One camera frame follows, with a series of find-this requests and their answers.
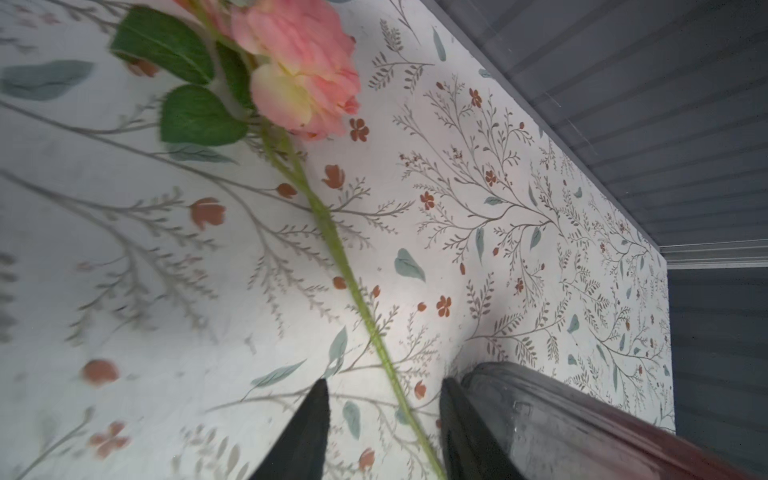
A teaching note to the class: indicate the pink glass vase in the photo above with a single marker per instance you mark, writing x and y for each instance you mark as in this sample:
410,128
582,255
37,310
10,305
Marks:
550,430

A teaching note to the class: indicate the floral patterned table mat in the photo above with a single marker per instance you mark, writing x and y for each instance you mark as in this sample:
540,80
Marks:
165,307

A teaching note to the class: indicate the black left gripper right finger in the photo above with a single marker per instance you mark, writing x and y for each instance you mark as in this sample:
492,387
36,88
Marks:
470,451

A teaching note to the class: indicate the pink yellow rose spray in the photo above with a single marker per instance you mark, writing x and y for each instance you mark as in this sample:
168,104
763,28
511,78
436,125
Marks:
277,69

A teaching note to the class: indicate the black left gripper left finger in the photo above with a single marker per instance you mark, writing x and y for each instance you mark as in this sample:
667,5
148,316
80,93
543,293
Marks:
299,452

